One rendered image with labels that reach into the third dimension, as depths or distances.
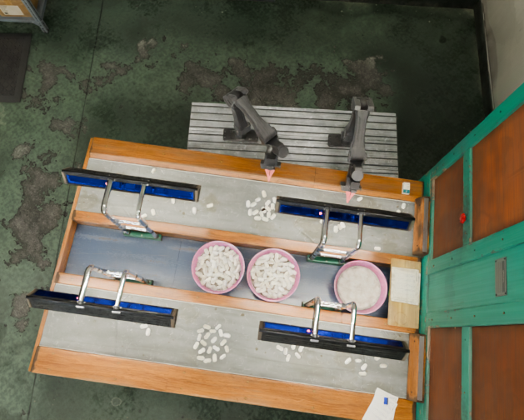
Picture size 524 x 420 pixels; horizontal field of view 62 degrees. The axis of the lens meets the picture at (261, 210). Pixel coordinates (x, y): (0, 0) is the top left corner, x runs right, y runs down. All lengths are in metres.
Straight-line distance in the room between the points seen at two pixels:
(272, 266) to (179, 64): 1.95
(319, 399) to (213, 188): 1.17
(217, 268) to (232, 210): 0.32
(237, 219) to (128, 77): 1.74
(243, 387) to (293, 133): 1.38
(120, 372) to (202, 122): 1.39
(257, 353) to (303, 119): 1.32
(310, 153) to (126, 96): 1.63
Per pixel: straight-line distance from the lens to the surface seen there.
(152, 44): 3.77
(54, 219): 3.35
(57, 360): 2.38
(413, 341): 2.26
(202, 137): 2.55
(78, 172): 2.12
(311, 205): 1.95
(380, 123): 2.68
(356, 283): 2.30
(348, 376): 2.28
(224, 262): 2.25
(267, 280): 2.25
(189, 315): 2.24
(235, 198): 2.33
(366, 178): 2.42
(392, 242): 2.39
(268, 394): 2.21
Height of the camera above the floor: 2.96
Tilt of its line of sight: 74 degrees down
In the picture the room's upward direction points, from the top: 4 degrees clockwise
